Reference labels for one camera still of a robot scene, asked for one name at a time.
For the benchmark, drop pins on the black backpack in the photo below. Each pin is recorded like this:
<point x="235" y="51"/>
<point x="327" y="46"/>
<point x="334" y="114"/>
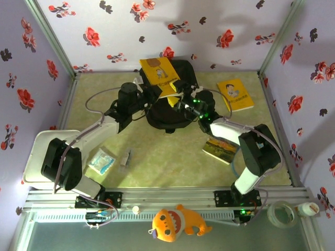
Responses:
<point x="167" y="117"/>

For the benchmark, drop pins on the yellow cartoon cover book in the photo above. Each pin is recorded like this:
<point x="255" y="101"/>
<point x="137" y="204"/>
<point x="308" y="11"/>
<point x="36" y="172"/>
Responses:
<point x="238" y="95"/>
<point x="159" y="73"/>

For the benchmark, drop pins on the landscape cover book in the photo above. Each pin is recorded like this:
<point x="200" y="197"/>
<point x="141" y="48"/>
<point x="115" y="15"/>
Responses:
<point x="220" y="150"/>

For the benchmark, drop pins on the small grey metal object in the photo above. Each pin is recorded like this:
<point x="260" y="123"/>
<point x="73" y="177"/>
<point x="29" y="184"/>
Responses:
<point x="126" y="160"/>

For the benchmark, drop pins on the blue and white tissue packet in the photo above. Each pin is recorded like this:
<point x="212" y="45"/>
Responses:
<point x="102" y="162"/>

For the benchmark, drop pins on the small white cap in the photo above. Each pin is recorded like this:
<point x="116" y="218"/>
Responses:
<point x="135" y="209"/>

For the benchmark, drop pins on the white plastic tray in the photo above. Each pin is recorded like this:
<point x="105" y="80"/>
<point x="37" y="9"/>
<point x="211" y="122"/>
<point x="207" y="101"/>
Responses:
<point x="34" y="157"/>

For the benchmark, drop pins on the small circuit board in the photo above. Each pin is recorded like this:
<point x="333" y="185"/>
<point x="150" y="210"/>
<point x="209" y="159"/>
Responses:
<point x="244" y="213"/>
<point x="98" y="216"/>

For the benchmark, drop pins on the orange shark plush toy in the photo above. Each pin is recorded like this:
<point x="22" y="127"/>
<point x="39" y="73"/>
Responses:
<point x="171" y="222"/>

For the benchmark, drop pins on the clear tape roll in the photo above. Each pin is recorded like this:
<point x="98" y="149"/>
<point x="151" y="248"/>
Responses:
<point x="273" y="222"/>

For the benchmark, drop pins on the small white bottle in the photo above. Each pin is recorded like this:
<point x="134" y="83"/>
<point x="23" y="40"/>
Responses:
<point x="308" y="209"/>

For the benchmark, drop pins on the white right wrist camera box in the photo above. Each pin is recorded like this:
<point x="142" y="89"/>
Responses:
<point x="196" y="87"/>

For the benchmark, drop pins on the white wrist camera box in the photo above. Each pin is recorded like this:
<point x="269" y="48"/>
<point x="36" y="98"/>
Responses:
<point x="196" y="87"/>
<point x="138" y="83"/>

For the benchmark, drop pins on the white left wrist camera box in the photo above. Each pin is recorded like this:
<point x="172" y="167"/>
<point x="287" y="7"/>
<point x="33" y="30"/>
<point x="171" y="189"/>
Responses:
<point x="138" y="83"/>

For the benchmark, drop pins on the aluminium side rail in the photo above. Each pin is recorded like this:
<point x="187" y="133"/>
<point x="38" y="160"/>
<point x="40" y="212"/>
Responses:
<point x="270" y="104"/>
<point x="68" y="102"/>

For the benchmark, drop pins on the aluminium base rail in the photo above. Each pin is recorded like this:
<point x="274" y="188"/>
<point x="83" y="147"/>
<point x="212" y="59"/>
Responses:
<point x="167" y="196"/>

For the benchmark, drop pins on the aluminium corner post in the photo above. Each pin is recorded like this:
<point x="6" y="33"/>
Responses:
<point x="52" y="36"/>
<point x="280" y="36"/>

